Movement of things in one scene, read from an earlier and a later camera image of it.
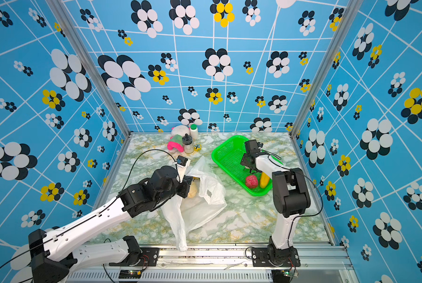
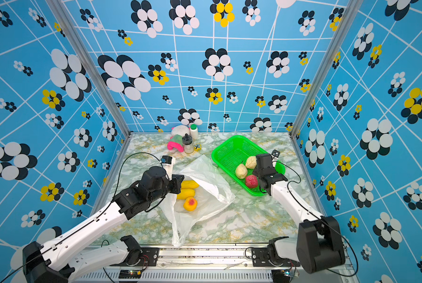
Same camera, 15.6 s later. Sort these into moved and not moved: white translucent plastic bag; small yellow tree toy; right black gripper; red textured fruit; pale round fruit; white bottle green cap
Moved: pale round fruit; right black gripper
Not moved: white translucent plastic bag; white bottle green cap; red textured fruit; small yellow tree toy
